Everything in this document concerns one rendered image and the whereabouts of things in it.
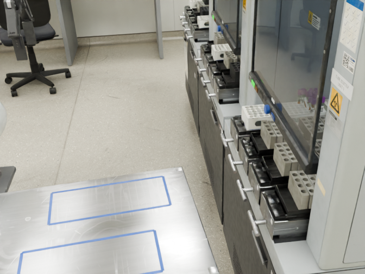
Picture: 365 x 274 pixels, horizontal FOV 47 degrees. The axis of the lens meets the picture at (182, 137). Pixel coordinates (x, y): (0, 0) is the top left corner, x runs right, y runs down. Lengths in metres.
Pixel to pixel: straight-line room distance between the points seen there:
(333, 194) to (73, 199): 0.72
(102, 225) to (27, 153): 2.04
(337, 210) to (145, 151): 2.06
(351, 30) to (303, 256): 0.62
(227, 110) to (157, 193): 0.73
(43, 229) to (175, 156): 1.77
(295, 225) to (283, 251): 0.08
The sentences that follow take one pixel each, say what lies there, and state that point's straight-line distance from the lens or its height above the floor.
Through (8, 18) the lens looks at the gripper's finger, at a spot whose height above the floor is 1.31.
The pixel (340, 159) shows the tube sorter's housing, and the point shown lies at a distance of 0.98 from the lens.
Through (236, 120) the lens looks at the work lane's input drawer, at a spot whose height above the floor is 0.82.
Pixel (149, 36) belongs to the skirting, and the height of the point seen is 0.05.
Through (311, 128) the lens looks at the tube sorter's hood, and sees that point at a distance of 1.07.
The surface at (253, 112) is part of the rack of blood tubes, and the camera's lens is 1.61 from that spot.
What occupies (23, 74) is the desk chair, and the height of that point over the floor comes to 0.10.
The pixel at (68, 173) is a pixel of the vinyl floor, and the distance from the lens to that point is 2.87.
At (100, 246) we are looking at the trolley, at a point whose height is 0.82.
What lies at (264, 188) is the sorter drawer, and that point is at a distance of 1.31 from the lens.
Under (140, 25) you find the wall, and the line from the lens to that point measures 5.06.
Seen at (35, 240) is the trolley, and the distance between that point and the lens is 1.20.
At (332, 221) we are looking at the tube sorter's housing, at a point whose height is 0.91.
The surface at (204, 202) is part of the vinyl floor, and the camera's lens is 2.49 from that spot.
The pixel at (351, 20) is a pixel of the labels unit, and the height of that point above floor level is 1.37.
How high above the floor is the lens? 1.61
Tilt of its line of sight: 31 degrees down
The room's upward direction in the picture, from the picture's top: 2 degrees counter-clockwise
